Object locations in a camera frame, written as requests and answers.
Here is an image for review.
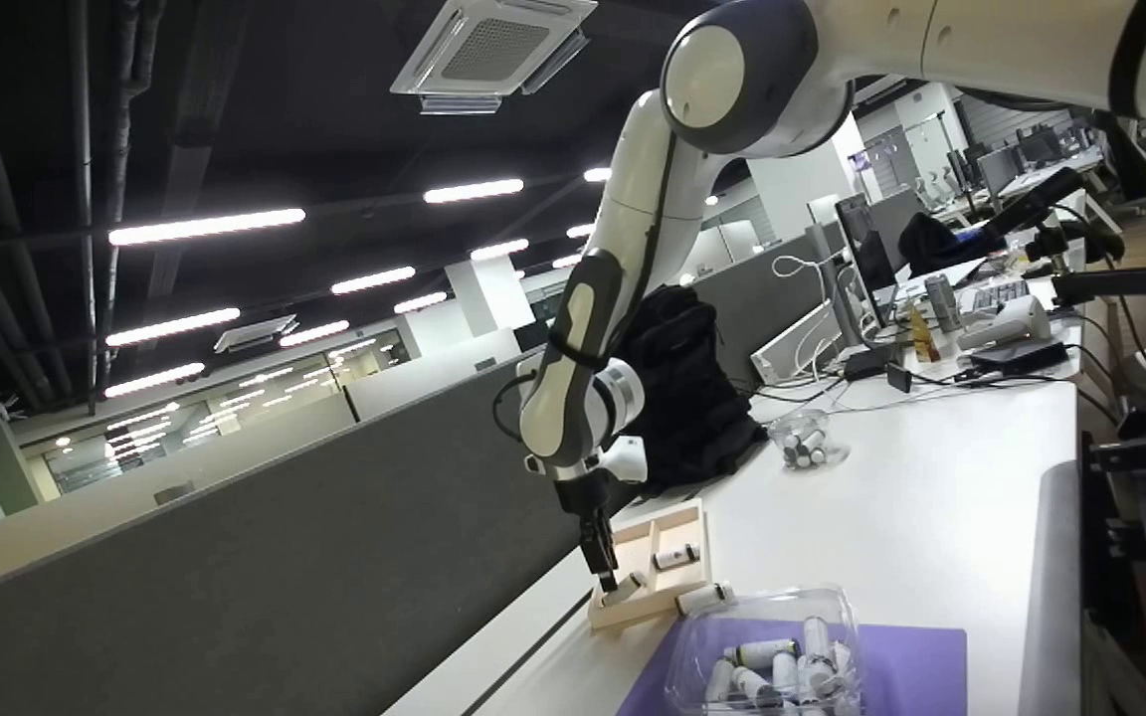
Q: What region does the dark computer monitor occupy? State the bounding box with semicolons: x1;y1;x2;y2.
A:
832;189;923;307

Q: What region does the ceiling tube light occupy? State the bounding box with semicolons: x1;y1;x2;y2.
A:
102;205;309;251
99;304;246;355
99;359;209;402
326;263;420;304
416;176;530;210
466;237;535;267

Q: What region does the ceiling air conditioner unit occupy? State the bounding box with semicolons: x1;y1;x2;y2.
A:
384;0;602;120

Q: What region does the light wooden tray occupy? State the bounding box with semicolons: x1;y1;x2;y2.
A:
580;493;725;638

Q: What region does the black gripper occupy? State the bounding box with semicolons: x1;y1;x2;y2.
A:
550;465;624;591

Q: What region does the black backpack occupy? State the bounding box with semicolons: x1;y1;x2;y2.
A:
608;282;777;489

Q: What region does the black flat device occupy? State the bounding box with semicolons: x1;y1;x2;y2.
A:
965;336;1070;377

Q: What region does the large clear plastic container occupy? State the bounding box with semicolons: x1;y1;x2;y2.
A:
661;585;872;716

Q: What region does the small white bottle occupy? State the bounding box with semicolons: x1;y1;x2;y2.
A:
798;612;834;670
732;638;798;670
705;658;741;716
729;666;777;707
769;652;806;703

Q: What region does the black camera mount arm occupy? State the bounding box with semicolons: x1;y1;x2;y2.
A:
1045;257;1146;311

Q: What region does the dark grey partition wall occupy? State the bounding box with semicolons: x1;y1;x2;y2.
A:
0;355;608;716

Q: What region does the purple mat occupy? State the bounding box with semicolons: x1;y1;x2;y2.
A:
614;612;969;716

